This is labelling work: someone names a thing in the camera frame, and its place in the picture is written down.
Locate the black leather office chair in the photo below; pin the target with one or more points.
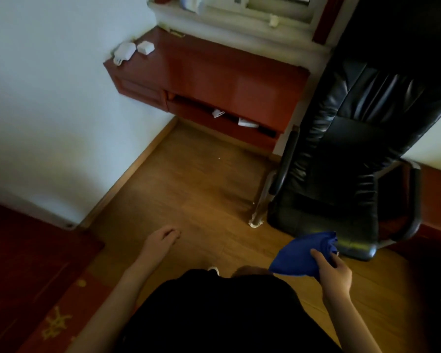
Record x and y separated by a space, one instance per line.
352 143

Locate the small white crumpled paper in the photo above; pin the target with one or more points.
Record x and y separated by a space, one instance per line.
217 113

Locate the person's left hand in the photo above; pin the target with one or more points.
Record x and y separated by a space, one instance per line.
155 245

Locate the person's black clothing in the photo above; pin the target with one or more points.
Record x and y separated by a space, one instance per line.
224 316

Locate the red rug with yellow pattern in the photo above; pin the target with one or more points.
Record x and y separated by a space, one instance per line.
29 275

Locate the white shoe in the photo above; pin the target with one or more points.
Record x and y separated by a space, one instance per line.
214 270

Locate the white flat paper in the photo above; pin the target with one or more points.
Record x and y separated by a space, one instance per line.
247 123

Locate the small white window latch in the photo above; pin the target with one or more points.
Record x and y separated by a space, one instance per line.
273 20

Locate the small white plug adapter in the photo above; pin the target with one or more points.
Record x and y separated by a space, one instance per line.
145 47

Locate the person's left fingers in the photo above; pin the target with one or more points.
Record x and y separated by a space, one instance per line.
172 233

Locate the white window sill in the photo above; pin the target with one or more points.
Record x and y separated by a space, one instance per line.
242 36

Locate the red-brown wooden desk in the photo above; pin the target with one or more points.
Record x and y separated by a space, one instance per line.
224 77

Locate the person's right hand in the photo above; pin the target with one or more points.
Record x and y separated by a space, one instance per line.
336 279

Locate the person's right forearm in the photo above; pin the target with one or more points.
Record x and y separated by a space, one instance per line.
352 327

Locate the blue cloth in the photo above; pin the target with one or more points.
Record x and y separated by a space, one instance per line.
297 257

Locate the person's right thumb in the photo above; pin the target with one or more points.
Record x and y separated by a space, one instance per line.
319 257

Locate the person's left forearm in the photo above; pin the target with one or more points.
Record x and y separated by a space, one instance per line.
110 305

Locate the white window frame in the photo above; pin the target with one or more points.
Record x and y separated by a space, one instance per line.
279 5

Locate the white object on sill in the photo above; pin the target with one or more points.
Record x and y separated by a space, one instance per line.
193 2

